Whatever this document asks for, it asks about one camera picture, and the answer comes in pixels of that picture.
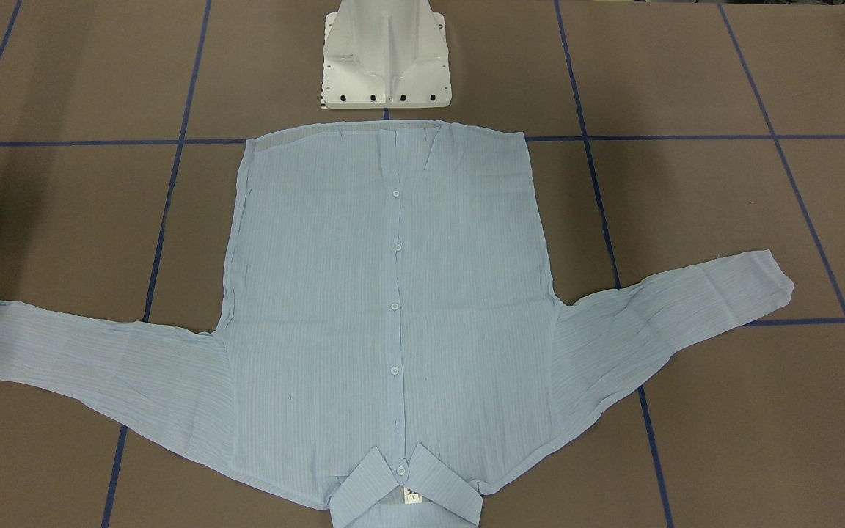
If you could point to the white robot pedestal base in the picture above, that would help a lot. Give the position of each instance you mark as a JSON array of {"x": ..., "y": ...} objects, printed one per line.
[{"x": 385, "y": 55}]

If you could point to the light blue button-up shirt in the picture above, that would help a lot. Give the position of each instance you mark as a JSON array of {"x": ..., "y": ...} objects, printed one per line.
[{"x": 390, "y": 346}]

